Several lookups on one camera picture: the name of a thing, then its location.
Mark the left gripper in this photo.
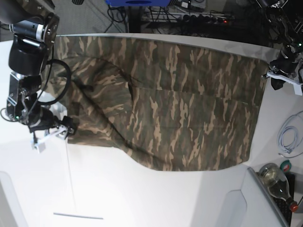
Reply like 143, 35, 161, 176
262, 51, 303, 96

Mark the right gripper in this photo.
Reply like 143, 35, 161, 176
27, 107, 77, 153

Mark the camouflage t-shirt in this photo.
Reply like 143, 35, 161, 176
54, 36, 268, 171

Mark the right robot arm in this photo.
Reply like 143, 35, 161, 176
0, 0, 76, 153

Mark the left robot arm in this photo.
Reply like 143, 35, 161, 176
256, 0, 303, 96

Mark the green tape roll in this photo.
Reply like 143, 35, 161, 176
280, 160, 292, 173

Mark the clear plastic bottle red cap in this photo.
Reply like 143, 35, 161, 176
258, 163, 299, 212

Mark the black power strip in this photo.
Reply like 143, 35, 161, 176
180, 13, 233, 25

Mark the blue plastic bin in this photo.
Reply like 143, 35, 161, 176
106, 0, 177, 7

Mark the white coiled cable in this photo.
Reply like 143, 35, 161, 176
277, 111, 303, 157

